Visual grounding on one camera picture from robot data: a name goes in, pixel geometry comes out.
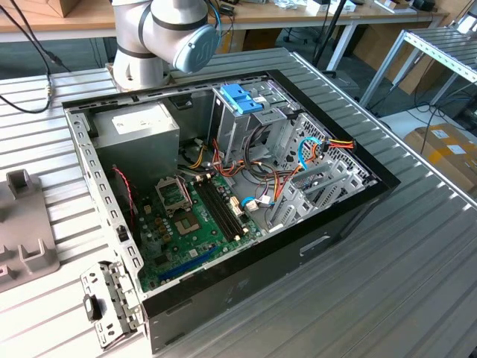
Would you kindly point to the grey power supply unit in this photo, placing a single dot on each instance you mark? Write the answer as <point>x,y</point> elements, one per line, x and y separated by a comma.
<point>138,149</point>

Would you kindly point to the labelled brown cardboard box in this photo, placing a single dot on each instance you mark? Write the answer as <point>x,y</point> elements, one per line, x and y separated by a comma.
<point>439,156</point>

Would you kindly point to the black RAM slot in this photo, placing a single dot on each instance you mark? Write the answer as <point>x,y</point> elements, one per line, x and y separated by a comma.
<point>225,205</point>
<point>214,210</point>

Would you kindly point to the green motherboard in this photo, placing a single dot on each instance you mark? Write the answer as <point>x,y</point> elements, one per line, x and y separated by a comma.
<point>175,257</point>

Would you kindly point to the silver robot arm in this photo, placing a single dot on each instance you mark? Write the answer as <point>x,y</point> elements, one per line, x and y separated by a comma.
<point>138,37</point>

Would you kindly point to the blue plastic drive latch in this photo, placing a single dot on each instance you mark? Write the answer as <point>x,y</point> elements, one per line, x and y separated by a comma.
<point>242,100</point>

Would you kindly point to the grey parts rack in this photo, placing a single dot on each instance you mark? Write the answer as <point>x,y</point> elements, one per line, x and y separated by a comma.
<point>22,223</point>

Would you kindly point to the grey metal drive cage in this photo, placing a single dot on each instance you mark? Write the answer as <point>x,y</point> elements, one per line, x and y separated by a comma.
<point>231,130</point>

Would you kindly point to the grey metal disk bay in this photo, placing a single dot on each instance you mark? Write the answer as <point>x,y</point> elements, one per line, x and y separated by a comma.
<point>328,194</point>

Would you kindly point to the blue expansion slot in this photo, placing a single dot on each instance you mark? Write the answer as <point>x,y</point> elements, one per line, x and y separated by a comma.
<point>186,265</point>

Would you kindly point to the metal expansion card retainer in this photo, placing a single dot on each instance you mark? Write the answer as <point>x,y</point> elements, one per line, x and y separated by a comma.
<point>112,298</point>

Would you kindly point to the black tripod stand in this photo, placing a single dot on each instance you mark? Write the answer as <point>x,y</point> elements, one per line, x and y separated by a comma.
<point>327,35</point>

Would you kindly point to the black latch tab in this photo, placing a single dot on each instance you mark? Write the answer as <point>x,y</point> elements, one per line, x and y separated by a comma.
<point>92,307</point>

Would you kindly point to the black open PC case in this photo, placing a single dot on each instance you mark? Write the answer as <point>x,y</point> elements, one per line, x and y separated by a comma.
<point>261,283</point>

